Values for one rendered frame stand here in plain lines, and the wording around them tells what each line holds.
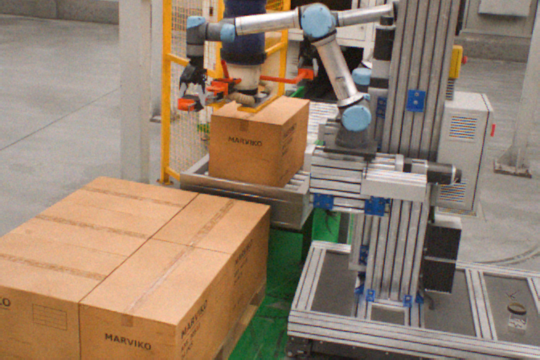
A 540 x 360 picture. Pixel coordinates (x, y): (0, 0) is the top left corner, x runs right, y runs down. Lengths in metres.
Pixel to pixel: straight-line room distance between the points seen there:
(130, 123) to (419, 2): 2.32
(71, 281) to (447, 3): 1.91
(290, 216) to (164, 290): 1.09
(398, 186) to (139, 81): 2.21
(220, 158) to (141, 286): 1.15
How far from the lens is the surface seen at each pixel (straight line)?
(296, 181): 3.85
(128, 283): 2.77
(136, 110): 4.55
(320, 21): 2.65
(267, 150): 3.55
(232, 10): 3.24
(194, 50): 2.76
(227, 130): 3.60
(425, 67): 3.01
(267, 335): 3.44
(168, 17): 4.91
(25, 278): 2.86
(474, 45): 12.19
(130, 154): 4.66
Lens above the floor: 1.91
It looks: 19 degrees down
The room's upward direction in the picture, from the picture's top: 4 degrees clockwise
